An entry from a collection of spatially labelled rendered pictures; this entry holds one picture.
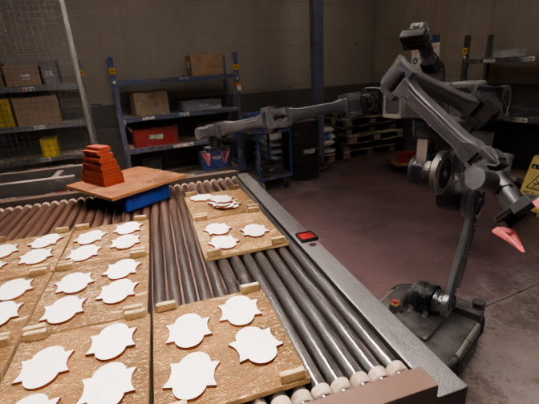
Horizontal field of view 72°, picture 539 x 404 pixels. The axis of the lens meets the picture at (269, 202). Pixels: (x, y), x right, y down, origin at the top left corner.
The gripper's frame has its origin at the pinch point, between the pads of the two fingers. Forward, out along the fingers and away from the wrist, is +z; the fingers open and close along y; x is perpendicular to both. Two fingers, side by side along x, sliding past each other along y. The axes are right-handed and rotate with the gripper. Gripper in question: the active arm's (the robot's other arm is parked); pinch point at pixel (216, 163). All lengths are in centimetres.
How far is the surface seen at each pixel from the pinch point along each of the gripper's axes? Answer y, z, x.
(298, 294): -25, 23, -93
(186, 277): -48, 23, -57
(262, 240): -12, 22, -55
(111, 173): -43, 6, 48
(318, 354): -39, 23, -116
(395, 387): -36, 19, -137
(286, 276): -21, 23, -81
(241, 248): -22, 22, -54
